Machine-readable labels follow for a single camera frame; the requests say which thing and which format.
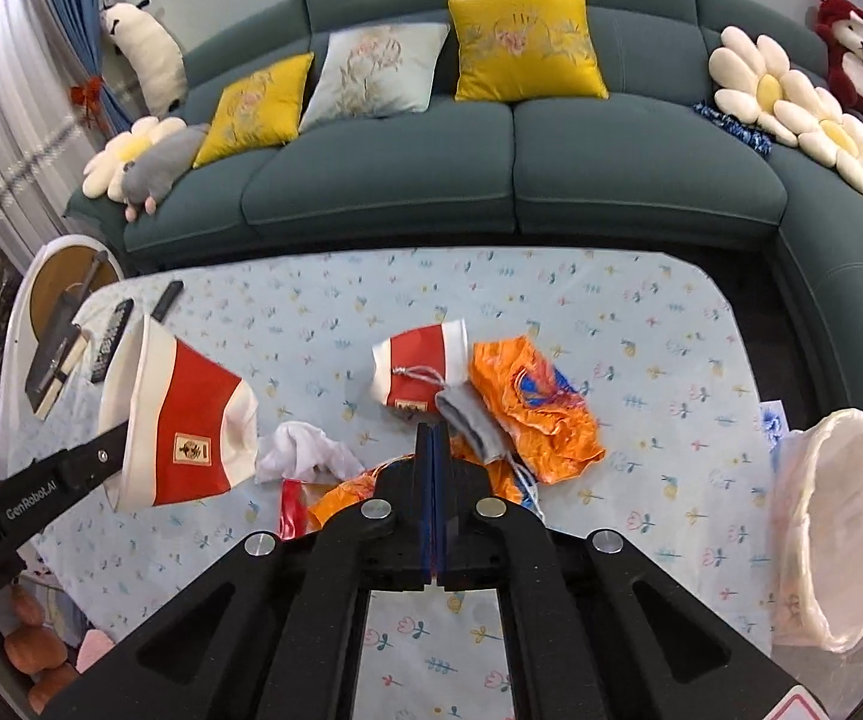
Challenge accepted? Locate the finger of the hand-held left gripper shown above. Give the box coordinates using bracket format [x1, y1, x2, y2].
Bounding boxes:
[0, 420, 134, 586]

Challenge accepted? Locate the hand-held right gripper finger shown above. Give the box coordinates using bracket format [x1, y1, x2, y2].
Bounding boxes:
[41, 424, 437, 720]
[436, 424, 803, 720]

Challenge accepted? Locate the large orange plastic wrapper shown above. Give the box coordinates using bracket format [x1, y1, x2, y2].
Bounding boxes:
[471, 336, 606, 485]

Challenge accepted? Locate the large red white pouch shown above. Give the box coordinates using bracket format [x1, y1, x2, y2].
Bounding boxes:
[99, 313, 260, 512]

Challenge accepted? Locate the red plastic wrapper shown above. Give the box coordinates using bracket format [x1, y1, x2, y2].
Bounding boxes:
[277, 476, 320, 541]

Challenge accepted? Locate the trash bin with white liner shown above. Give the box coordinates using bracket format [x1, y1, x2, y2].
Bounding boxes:
[768, 407, 863, 653]

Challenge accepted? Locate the white round side table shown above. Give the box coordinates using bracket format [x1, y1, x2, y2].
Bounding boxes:
[0, 235, 128, 481]

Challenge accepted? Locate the black notebook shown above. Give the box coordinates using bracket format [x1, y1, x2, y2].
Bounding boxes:
[24, 292, 91, 421]

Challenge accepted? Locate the small red white pouch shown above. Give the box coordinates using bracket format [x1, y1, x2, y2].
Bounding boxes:
[371, 319, 471, 417]

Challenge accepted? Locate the black remote control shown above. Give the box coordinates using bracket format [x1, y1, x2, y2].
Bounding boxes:
[88, 298, 136, 383]

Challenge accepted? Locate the orange pumpkin plush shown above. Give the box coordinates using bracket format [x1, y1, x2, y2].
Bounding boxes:
[4, 585, 80, 713]

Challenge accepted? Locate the pink plush item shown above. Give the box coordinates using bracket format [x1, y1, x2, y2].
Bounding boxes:
[75, 628, 118, 672]

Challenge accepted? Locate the black rectangular device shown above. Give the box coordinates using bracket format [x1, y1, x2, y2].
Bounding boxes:
[150, 280, 185, 320]

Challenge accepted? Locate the floral light blue tablecloth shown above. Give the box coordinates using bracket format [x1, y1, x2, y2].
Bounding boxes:
[0, 244, 784, 720]

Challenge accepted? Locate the grey plush toy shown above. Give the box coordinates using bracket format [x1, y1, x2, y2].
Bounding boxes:
[122, 124, 211, 222]

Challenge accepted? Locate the blue white patterned sheet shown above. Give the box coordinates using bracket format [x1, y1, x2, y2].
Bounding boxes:
[759, 399, 790, 458]

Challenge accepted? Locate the teal corner sofa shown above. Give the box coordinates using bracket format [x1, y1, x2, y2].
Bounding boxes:
[64, 0, 863, 466]

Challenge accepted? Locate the white sheer curtain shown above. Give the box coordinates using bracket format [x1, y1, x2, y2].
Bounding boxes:
[0, 0, 95, 271]

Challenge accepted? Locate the red curtain bow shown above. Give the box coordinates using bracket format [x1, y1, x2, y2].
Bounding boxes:
[70, 75, 106, 121]

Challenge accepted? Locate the yellow embroidered cushion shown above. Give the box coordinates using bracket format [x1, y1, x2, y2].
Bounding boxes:
[447, 0, 611, 102]
[193, 51, 316, 170]

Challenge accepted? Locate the light blue embroidered cushion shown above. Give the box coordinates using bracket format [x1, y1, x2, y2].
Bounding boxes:
[298, 21, 451, 132]

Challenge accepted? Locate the red bordered white card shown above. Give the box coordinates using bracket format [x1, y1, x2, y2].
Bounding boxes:
[761, 686, 829, 720]

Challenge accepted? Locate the white panda plush toy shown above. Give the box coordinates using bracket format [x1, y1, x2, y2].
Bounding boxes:
[97, 0, 191, 117]

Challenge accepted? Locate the blue patterned cloth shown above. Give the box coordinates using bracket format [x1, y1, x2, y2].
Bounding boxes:
[693, 100, 773, 157]

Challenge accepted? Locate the blue curtain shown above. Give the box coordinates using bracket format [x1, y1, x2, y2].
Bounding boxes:
[34, 0, 140, 136]

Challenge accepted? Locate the red white bear plush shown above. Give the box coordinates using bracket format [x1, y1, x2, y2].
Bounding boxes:
[812, 0, 863, 132]

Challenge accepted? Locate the grey drawstring pouch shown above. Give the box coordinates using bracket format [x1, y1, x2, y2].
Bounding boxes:
[435, 382, 511, 466]

